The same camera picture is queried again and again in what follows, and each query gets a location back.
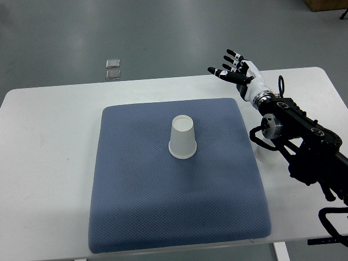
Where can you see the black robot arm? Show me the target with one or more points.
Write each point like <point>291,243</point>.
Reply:
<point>305,122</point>

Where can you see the white paper cup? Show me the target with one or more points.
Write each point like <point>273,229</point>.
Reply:
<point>267,156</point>
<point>182,144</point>

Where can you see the upper metal floor plate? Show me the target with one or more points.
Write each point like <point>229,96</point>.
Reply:
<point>112,63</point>

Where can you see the white table leg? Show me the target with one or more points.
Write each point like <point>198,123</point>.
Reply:
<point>281,251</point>

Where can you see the brown cardboard box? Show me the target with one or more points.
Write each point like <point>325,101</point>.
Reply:
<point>326,5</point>

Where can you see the blue fabric cushion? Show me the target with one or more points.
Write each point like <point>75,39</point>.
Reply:
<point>143,197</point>

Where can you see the black tripod leg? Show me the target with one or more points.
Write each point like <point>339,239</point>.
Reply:
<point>344,14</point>

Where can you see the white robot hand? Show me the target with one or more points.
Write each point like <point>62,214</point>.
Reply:
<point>242,71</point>

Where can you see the white paper cup on cushion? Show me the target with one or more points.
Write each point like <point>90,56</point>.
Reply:
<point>182,144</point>

